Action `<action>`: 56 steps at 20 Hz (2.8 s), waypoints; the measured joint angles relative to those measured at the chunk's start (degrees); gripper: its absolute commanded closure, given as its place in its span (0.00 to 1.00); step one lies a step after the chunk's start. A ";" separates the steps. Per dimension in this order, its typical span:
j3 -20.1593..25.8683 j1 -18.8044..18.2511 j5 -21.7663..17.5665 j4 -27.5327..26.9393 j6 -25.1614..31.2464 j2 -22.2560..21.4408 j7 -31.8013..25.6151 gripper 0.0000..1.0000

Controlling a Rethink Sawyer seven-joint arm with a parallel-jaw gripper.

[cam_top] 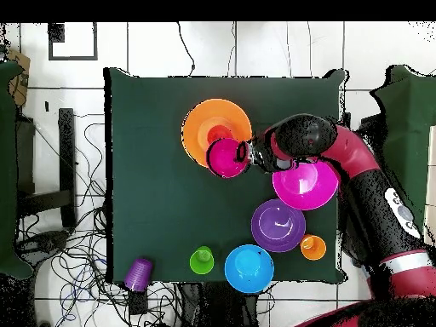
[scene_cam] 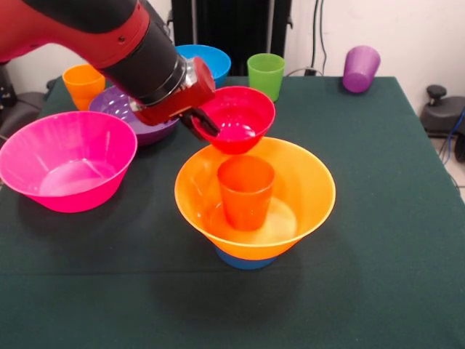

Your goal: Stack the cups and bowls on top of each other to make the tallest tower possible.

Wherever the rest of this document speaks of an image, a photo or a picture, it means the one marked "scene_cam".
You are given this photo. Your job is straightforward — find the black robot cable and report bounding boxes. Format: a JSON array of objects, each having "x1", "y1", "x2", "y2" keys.
[{"x1": 286, "y1": 0, "x2": 327, "y2": 77}]

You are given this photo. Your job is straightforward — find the small red bowl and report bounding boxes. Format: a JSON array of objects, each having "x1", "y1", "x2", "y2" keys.
[{"x1": 191, "y1": 86, "x2": 277, "y2": 156}]

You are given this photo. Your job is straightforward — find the green cup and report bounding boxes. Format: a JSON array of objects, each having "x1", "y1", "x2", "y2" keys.
[{"x1": 246, "y1": 53, "x2": 286, "y2": 103}]

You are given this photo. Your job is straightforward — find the small blue bowl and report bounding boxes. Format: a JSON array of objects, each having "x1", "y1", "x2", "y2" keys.
[{"x1": 214, "y1": 246, "x2": 279, "y2": 270}]

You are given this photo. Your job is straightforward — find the large blue bowl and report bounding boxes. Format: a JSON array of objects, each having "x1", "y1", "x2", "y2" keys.
[{"x1": 174, "y1": 44, "x2": 233, "y2": 88}]

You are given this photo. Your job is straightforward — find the dark green tablecloth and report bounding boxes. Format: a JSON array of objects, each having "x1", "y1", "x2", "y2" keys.
[{"x1": 0, "y1": 74, "x2": 465, "y2": 349}]

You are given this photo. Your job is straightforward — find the large orange bowl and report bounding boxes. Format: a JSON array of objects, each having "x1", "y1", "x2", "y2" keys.
[{"x1": 174, "y1": 137, "x2": 337, "y2": 261}]

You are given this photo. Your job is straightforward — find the blue cable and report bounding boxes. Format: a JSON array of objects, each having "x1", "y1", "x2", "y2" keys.
[{"x1": 439, "y1": 108, "x2": 465, "y2": 164}]

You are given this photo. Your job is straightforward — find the purple cup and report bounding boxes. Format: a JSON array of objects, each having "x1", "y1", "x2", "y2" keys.
[{"x1": 342, "y1": 45, "x2": 381, "y2": 94}]

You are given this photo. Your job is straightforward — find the purple bowl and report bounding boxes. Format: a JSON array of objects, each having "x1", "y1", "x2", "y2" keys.
[{"x1": 89, "y1": 86, "x2": 181, "y2": 147}]

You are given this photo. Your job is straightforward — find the orange-red cup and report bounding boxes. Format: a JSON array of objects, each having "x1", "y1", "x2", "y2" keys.
[{"x1": 217, "y1": 155, "x2": 275, "y2": 232}]

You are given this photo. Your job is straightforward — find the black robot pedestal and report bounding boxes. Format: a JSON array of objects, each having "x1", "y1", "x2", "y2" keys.
[{"x1": 166, "y1": 0, "x2": 294, "y2": 77}]

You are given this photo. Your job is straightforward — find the large pink bowl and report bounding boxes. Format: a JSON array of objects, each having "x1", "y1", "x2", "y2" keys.
[{"x1": 0, "y1": 111, "x2": 138, "y2": 214}]

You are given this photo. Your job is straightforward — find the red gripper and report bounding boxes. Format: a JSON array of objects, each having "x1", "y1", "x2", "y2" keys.
[{"x1": 131, "y1": 56, "x2": 222, "y2": 142}]

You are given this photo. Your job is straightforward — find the yellow-orange cup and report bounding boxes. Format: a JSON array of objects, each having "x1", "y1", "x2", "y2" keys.
[{"x1": 62, "y1": 64, "x2": 107, "y2": 112}]

